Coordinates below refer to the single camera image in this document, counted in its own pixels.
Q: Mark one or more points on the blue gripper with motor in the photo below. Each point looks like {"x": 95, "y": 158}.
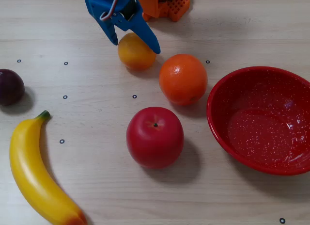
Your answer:
{"x": 126, "y": 24}

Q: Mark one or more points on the yellow-orange toy peach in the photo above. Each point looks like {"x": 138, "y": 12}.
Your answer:
{"x": 135, "y": 55}

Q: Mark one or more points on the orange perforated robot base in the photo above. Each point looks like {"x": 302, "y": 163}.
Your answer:
{"x": 180, "y": 6}

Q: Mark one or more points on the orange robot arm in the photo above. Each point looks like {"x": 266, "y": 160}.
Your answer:
{"x": 150, "y": 4}

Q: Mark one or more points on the red speckled bowl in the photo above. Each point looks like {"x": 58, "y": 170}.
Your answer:
{"x": 256, "y": 128}

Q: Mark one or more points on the orange toy orange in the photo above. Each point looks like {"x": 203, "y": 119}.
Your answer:
{"x": 182, "y": 79}

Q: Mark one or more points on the red toy apple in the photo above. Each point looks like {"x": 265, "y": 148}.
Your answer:
{"x": 155, "y": 140}

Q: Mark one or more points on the dark purple toy plum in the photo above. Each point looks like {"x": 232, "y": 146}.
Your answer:
{"x": 10, "y": 88}

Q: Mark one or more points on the yellow toy banana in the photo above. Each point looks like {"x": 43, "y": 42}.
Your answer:
{"x": 31, "y": 166}

